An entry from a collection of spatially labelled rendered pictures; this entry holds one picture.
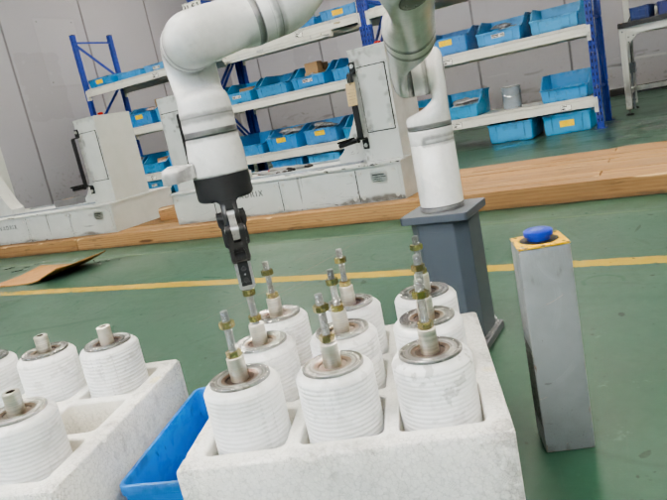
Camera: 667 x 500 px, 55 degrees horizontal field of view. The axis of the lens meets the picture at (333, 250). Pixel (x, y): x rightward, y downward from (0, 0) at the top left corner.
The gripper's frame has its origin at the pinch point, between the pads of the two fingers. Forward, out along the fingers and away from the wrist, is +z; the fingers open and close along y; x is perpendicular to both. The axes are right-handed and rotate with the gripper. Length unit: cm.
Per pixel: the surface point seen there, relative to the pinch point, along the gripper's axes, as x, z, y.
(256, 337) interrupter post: 0.5, 9.1, -1.1
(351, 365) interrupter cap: -9.4, 10.0, -17.1
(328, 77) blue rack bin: -126, -47, 520
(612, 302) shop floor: -80, 36, 39
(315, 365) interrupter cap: -5.5, 10.1, -14.0
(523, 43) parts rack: -258, -39, 394
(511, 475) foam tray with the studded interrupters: -22.6, 22.8, -28.0
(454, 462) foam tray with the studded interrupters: -17.0, 20.4, -26.1
